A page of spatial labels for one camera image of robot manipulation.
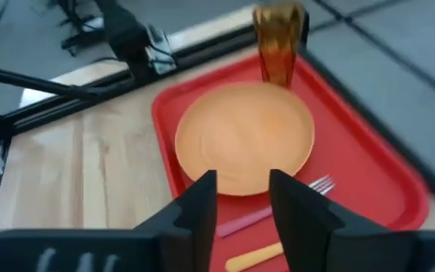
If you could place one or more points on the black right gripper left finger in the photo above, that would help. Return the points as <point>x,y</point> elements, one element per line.
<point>187,242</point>

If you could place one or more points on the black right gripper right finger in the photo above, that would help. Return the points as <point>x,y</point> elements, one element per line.
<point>308,234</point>

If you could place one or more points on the orange plastic plate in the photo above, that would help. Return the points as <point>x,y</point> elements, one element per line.
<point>240,136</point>

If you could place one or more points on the amber faceted plastic cup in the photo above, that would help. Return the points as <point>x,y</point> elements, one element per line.
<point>278,49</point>

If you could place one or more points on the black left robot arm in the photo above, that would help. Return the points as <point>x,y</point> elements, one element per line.
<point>123,30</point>

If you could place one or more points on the red plastic tray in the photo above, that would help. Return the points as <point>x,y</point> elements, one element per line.
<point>353,158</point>

